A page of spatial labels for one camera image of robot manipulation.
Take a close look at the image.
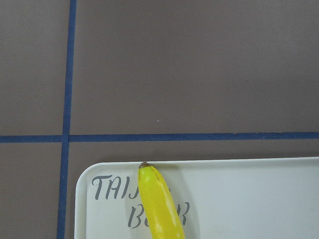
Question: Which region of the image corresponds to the pale green bear tray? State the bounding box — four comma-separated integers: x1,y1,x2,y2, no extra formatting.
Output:
74,157,319,239

